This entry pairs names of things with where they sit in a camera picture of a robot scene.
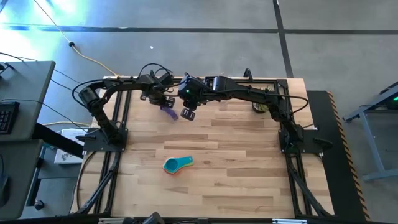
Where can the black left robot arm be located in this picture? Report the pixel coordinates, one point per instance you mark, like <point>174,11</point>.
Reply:
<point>99,116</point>

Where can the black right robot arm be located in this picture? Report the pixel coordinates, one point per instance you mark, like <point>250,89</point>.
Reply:
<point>242,88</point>

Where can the grey metal table frame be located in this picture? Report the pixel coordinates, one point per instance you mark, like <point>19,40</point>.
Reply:
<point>373,146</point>

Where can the black hazard-striped floor mat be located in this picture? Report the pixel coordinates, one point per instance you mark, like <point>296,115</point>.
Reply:
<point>339,186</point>

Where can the grey desk with mouse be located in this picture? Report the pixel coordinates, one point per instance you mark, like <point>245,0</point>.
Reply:
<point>18,174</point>

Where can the purple measuring cup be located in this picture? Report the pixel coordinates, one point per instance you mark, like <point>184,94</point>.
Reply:
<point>171,113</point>

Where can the light blue measuring cup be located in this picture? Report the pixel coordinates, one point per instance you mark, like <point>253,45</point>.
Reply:
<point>172,165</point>

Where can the white printed box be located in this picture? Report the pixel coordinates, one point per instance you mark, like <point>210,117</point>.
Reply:
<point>66,155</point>

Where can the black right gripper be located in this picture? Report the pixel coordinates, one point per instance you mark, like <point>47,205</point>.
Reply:
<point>191,91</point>

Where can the black keyboard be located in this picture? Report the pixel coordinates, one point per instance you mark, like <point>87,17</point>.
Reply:
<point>7,118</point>

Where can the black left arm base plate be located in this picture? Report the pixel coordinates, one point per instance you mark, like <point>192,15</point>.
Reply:
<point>90,144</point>

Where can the black frame clamp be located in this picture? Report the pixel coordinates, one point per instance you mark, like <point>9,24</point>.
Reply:
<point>247,74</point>

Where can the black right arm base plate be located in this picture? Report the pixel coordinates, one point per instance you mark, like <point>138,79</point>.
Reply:
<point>311,143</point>

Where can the silver frame bracket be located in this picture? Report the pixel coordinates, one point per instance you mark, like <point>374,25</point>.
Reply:
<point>289,221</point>
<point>112,221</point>

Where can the grey desk with keyboard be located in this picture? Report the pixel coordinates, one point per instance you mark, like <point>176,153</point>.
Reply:
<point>28,81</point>

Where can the black boxy object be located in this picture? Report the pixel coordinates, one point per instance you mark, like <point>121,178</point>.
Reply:
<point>155,219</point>

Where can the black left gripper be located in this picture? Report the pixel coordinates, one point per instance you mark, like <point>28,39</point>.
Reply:
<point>158,93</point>

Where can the black table frame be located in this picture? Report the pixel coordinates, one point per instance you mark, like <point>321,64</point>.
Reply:
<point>281,83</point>

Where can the orange measuring cup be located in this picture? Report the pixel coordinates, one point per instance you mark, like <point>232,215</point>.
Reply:
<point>175,173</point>

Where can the potted succulent plant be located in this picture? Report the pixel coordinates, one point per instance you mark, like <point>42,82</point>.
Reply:
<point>260,108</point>

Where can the black desk support bar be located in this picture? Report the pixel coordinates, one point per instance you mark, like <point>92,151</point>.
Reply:
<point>56,140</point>

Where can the black caster wheel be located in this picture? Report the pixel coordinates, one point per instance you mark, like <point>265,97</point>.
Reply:
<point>38,204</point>

